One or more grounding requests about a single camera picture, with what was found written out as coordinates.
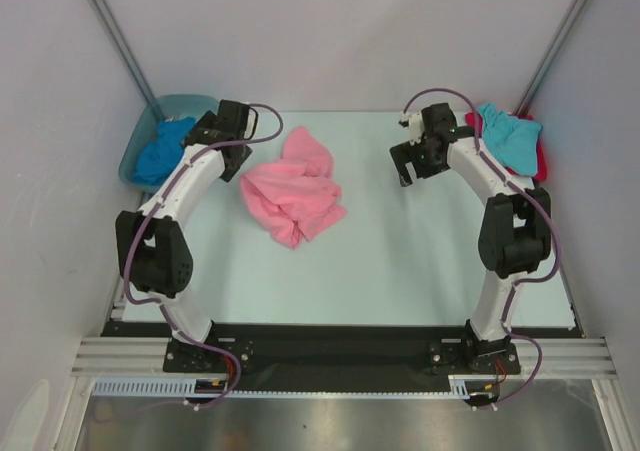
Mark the pink t shirt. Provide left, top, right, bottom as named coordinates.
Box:
left=239, top=127, right=347, bottom=249

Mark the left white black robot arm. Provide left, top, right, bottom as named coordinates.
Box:
left=115, top=100, right=258, bottom=371

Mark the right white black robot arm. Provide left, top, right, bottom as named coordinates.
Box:
left=390, top=103, right=552, bottom=372

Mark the teal plastic bin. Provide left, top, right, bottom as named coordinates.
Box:
left=118, top=94, right=219, bottom=194

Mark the blue crumpled t shirt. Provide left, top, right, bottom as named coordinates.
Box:
left=132, top=117, right=196, bottom=186

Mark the teal folded t shirt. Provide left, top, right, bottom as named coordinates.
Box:
left=474, top=101, right=544, bottom=177

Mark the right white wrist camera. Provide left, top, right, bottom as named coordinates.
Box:
left=399, top=112, right=425, bottom=145

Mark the left aluminium corner post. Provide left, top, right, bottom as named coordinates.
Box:
left=87, top=0, right=156, bottom=105

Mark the aluminium corner post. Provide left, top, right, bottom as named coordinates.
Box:
left=514, top=0, right=592, bottom=116
left=87, top=0, right=156, bottom=105

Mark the right aluminium corner post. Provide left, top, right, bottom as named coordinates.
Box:
left=514, top=0, right=592, bottom=116

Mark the right slotted cable duct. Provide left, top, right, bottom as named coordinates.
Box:
left=449, top=375, right=503, bottom=400

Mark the slotted cable duct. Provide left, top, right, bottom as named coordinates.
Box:
left=449, top=375, right=503, bottom=400
left=93, top=377, right=228, bottom=398

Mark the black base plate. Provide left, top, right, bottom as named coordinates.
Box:
left=100, top=321, right=583, bottom=394

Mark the front aluminium rail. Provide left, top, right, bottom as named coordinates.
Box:
left=71, top=337, right=618, bottom=380

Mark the left slotted cable duct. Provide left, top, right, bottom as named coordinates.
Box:
left=93, top=377, right=228, bottom=398

